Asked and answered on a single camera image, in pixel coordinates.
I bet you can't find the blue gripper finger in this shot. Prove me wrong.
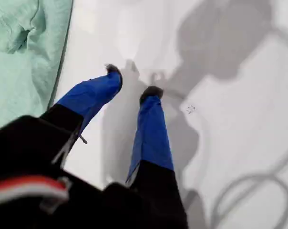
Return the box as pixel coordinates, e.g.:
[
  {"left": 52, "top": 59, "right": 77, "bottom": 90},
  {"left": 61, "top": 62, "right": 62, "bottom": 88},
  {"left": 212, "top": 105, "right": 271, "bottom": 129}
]
[
  {"left": 125, "top": 85, "right": 189, "bottom": 229},
  {"left": 40, "top": 63, "right": 123, "bottom": 138}
]

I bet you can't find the pale green T-shirt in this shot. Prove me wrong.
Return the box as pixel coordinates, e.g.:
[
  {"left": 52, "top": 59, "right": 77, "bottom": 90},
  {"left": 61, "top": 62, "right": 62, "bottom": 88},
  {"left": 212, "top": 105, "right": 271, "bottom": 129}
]
[{"left": 0, "top": 0, "right": 73, "bottom": 133}]

